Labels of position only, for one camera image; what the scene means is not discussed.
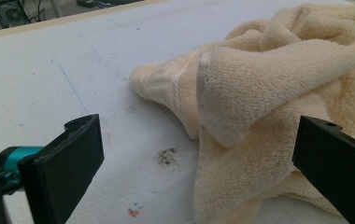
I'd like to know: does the black computer tower with fan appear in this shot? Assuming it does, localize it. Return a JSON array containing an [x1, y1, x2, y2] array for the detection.
[[0, 0, 48, 29]]

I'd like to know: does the pale blue table mat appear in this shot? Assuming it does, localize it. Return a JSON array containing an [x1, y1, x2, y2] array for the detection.
[[0, 0, 355, 224]]

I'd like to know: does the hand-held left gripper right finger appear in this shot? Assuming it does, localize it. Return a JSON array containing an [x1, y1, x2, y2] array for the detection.
[[291, 116, 355, 224]]

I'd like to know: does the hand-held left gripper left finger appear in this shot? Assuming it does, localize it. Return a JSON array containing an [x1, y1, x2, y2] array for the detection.
[[18, 114, 105, 224]]

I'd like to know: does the cream terry towel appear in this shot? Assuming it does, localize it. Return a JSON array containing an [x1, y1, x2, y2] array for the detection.
[[129, 3, 355, 224]]

